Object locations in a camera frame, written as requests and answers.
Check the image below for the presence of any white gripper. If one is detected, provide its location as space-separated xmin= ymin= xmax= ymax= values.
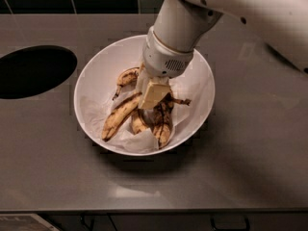
xmin=136 ymin=27 xmax=193 ymax=110

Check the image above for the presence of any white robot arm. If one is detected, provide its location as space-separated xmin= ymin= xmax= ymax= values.
xmin=137 ymin=0 xmax=308 ymax=109

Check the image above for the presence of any white paper napkin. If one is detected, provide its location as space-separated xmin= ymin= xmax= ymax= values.
xmin=79 ymin=45 xmax=193 ymax=155

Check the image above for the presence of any black cabinet handle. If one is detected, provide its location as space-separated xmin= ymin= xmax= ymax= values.
xmin=80 ymin=214 xmax=95 ymax=231

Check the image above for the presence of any black drawer handle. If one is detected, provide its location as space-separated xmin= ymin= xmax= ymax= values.
xmin=210 ymin=216 xmax=250 ymax=231

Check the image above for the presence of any printed paper sheet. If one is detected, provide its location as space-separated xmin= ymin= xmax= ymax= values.
xmin=0 ymin=214 xmax=62 ymax=231

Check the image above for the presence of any spotted banana peel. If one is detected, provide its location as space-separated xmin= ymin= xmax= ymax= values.
xmin=101 ymin=67 xmax=191 ymax=148

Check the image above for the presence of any large white bowl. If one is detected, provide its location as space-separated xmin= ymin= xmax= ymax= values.
xmin=74 ymin=35 xmax=215 ymax=156

